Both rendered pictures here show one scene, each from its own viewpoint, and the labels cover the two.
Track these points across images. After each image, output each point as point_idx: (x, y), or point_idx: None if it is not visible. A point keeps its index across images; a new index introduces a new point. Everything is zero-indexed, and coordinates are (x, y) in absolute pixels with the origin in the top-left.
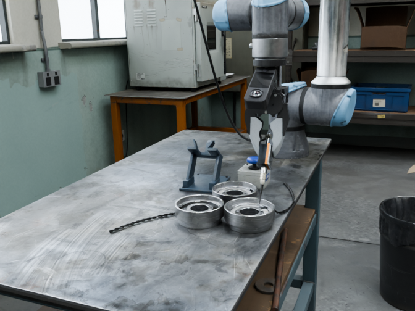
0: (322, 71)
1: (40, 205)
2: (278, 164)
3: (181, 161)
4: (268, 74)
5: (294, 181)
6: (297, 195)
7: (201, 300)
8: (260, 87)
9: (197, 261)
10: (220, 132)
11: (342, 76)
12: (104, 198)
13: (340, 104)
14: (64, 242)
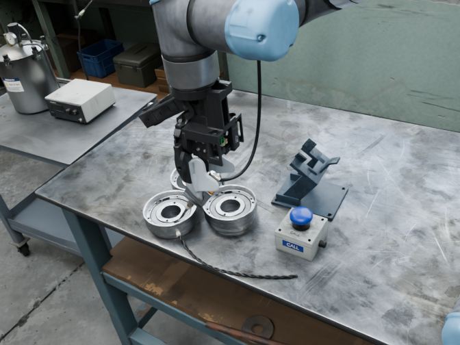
0: None
1: (268, 102)
2: (414, 291)
3: (419, 176)
4: (170, 97)
5: (311, 292)
6: (244, 280)
7: (70, 187)
8: (158, 103)
9: (120, 186)
10: None
11: None
12: (276, 130)
13: (448, 317)
14: None
